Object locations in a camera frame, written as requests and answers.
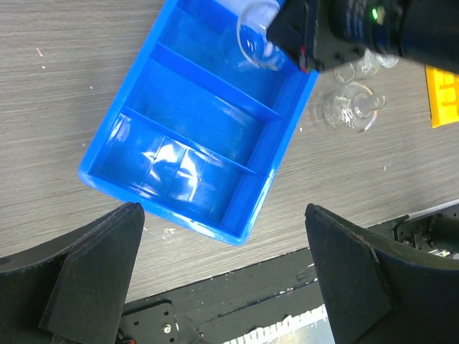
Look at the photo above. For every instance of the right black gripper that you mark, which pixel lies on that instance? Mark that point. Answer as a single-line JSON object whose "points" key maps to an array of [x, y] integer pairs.
{"points": [[425, 32]]}

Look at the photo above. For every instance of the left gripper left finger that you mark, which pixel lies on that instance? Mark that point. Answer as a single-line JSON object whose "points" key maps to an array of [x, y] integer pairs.
{"points": [[72, 289]]}

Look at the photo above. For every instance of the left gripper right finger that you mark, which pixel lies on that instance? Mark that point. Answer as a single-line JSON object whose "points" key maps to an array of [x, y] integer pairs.
{"points": [[377, 290]]}

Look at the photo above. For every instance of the tiny glass beaker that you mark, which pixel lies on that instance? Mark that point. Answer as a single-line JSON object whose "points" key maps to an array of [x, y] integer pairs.
{"points": [[251, 31]]}

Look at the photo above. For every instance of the small glass erlenmeyer flask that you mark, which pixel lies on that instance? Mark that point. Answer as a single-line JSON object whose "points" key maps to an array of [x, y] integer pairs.
{"points": [[364, 68]]}

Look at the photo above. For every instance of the small glass beaker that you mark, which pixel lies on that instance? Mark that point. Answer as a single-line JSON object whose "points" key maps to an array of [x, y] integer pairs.
{"points": [[354, 105]]}

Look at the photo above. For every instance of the blue divided plastic bin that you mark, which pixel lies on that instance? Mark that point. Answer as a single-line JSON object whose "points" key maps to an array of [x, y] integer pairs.
{"points": [[196, 133]]}

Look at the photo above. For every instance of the yellow test tube rack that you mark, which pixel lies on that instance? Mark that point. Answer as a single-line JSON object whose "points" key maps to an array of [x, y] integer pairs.
{"points": [[442, 89]]}

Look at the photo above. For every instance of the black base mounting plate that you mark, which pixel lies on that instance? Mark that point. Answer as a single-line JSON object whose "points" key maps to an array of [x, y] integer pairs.
{"points": [[227, 306]]}

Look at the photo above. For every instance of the white slotted cable duct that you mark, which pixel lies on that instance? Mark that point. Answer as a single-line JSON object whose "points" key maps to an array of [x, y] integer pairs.
{"points": [[309, 327]]}

